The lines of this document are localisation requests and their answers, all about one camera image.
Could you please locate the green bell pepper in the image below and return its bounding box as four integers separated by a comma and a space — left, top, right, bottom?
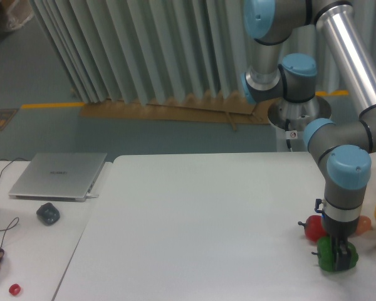
313, 236, 358, 272

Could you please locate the yellow floor tape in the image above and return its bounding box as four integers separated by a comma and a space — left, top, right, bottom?
21, 102, 85, 109

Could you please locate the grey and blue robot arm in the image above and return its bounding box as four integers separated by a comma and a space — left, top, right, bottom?
241, 1, 376, 272

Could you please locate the brown egg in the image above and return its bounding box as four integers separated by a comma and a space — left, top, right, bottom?
355, 215, 372, 236

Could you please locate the silver laptop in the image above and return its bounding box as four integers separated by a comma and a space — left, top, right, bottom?
8, 152, 107, 200

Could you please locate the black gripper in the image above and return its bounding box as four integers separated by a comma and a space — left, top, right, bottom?
314, 199, 360, 270

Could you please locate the brown cardboard sheet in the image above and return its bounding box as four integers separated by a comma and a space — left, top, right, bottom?
80, 91, 275, 131

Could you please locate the dark grey earbuds case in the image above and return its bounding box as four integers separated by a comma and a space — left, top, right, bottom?
36, 203, 60, 226

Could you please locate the red bell pepper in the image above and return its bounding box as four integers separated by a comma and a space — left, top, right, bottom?
297, 215, 328, 243

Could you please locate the pale green folding curtain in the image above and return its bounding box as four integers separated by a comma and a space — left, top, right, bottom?
28, 0, 376, 105

